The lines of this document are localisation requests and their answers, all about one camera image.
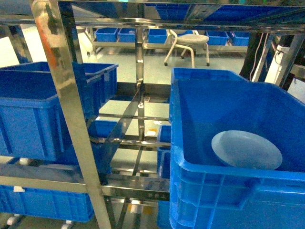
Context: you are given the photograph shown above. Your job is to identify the blue bin left shelf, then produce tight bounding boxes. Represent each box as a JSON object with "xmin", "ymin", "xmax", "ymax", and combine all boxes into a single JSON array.
[{"xmin": 0, "ymin": 62, "xmax": 118, "ymax": 161}]

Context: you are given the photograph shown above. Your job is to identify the white round stool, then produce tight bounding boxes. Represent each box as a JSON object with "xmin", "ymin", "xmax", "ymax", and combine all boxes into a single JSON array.
[{"xmin": 163, "ymin": 30, "xmax": 210, "ymax": 68}]

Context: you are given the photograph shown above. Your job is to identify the light blue oval tray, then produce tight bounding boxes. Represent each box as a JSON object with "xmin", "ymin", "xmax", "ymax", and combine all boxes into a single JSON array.
[{"xmin": 211, "ymin": 130, "xmax": 283, "ymax": 170}]

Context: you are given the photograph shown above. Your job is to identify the steel shelf rack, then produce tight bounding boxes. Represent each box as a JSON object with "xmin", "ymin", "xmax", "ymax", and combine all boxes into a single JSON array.
[{"xmin": 0, "ymin": 0, "xmax": 305, "ymax": 229}]

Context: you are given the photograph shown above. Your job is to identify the blue bin lower left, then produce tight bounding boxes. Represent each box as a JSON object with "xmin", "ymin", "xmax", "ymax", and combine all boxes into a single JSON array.
[{"xmin": 0, "ymin": 185, "xmax": 94, "ymax": 222}]

